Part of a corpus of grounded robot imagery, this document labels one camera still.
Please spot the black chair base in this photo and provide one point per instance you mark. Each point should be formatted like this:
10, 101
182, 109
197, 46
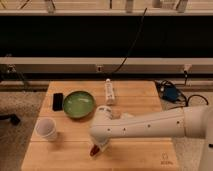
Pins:
13, 118

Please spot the green bowl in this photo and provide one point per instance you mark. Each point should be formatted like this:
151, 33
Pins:
78, 104

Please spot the white plastic cup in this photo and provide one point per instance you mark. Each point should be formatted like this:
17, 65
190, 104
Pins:
46, 129

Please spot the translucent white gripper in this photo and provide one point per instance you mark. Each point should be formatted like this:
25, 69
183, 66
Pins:
103, 146

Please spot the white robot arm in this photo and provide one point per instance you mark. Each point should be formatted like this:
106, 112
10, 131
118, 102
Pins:
191, 122

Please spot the black phone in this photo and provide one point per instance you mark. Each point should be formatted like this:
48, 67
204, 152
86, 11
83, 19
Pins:
57, 101

